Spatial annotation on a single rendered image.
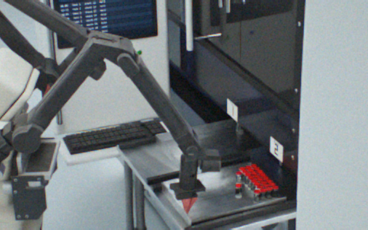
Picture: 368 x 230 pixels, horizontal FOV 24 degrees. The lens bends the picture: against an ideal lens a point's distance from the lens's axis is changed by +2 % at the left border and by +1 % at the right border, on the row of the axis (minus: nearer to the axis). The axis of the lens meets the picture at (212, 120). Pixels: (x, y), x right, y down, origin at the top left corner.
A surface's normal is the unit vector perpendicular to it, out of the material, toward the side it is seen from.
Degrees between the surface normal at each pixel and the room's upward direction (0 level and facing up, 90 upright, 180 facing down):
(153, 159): 0
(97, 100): 90
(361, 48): 90
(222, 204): 0
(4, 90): 90
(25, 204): 90
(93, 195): 0
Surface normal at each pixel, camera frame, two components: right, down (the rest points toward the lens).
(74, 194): 0.00, -0.90
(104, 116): 0.36, 0.41
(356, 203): -0.91, 0.19
